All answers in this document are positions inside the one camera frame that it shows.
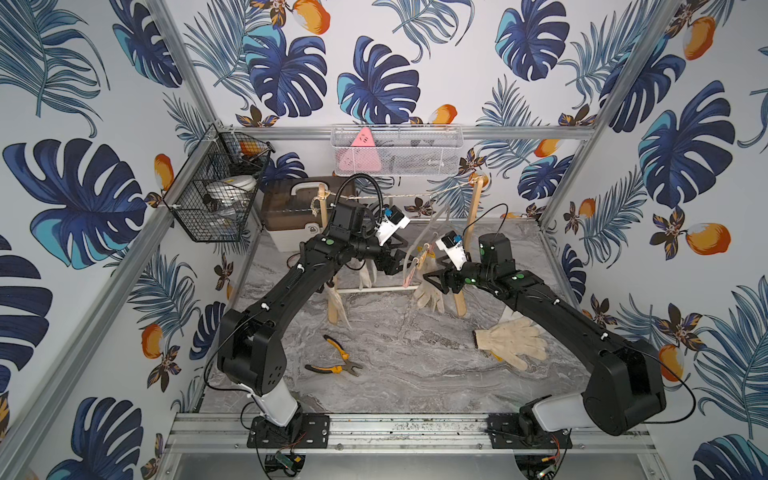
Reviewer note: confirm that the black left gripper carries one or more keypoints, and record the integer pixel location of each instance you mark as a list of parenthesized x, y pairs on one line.
[(390, 258)]

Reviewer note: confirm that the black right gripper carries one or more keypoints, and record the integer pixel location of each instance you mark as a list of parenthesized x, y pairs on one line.
[(450, 274)]

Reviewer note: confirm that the beige glove yellow cuff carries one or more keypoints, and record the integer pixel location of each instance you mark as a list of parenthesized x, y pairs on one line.
[(427, 295)]

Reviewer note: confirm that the white glove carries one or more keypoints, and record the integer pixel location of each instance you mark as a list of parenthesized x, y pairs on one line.
[(367, 274)]

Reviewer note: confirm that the beige glove red cuff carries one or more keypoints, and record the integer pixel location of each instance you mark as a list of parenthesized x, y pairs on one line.
[(336, 312)]

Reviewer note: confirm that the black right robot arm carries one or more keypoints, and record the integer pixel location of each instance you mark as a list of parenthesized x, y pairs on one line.
[(625, 386)]

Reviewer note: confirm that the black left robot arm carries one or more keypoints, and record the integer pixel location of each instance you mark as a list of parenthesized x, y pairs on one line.
[(250, 351)]

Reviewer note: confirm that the brown lidded storage box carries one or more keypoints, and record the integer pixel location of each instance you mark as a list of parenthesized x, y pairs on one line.
[(287, 211)]

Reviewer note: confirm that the pink triangular card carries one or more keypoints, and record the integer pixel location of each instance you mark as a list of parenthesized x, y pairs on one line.
[(361, 156)]

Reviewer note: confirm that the white object in basket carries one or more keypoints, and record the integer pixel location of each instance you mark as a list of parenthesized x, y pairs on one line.
[(231, 190)]

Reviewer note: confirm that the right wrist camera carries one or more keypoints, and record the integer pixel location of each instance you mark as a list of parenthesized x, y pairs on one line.
[(452, 245)]

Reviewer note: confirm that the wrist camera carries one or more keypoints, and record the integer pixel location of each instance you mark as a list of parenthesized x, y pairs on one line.
[(394, 219), (452, 245)]

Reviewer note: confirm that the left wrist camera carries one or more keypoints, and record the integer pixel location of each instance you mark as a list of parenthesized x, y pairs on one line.
[(394, 219)]

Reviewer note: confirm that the clear mesh wall tray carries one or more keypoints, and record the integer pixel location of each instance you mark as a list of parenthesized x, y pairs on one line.
[(412, 150)]

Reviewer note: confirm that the black wire basket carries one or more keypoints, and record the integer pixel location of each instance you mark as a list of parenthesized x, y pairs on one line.
[(218, 155)]

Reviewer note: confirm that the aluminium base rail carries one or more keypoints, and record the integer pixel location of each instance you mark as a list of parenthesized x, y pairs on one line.
[(398, 433)]

